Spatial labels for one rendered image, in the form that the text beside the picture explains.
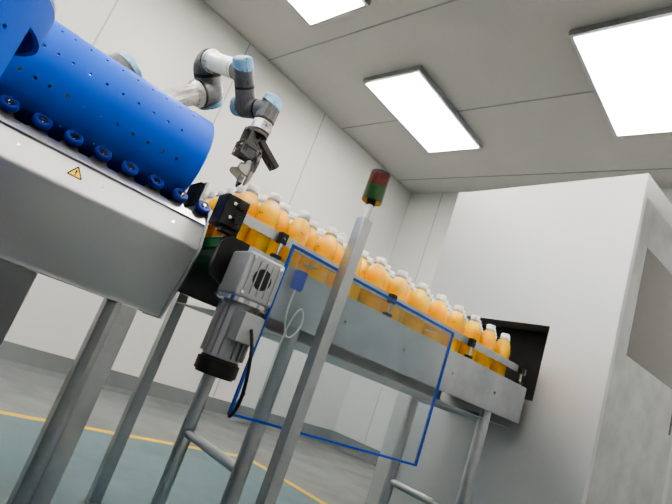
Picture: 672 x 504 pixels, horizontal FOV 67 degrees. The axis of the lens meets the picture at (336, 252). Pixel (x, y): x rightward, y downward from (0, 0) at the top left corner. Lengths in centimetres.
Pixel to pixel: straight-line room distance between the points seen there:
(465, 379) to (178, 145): 140
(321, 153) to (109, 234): 453
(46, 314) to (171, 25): 259
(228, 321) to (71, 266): 42
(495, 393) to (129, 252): 159
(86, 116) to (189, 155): 27
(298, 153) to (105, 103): 423
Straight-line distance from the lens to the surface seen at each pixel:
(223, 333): 132
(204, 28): 514
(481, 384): 226
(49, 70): 145
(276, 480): 146
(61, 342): 448
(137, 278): 148
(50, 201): 140
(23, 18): 97
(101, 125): 146
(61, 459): 153
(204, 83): 230
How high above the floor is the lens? 60
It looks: 14 degrees up
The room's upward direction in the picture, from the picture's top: 20 degrees clockwise
